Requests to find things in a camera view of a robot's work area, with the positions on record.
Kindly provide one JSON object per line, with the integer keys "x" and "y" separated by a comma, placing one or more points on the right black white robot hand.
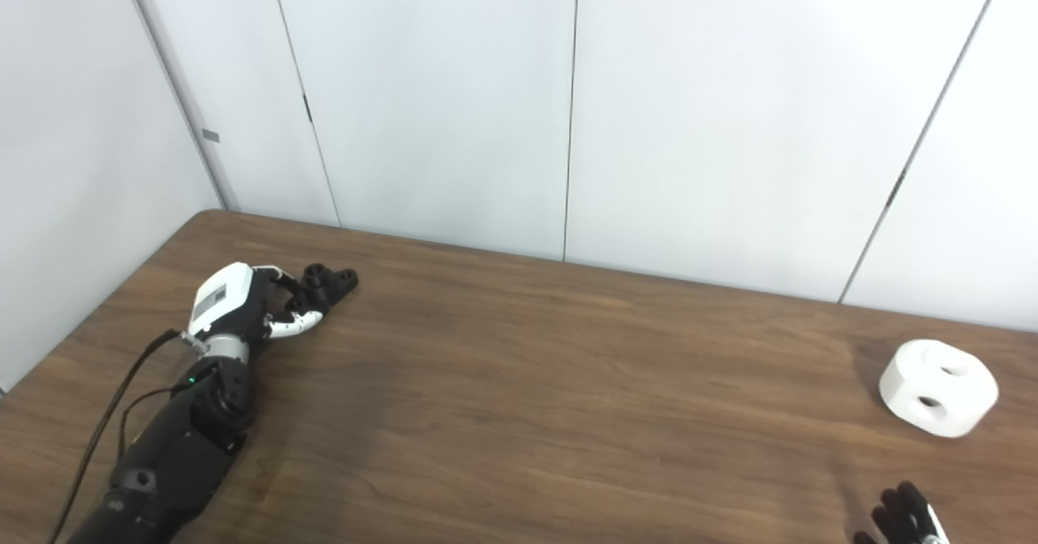
{"x": 900, "y": 520}

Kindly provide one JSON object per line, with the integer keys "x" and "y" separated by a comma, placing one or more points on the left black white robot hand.
{"x": 223, "y": 293}

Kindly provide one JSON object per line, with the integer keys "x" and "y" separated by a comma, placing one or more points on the black flanged holder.
{"x": 332, "y": 282}

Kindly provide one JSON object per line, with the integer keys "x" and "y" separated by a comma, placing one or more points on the round white piece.
{"x": 912, "y": 382}

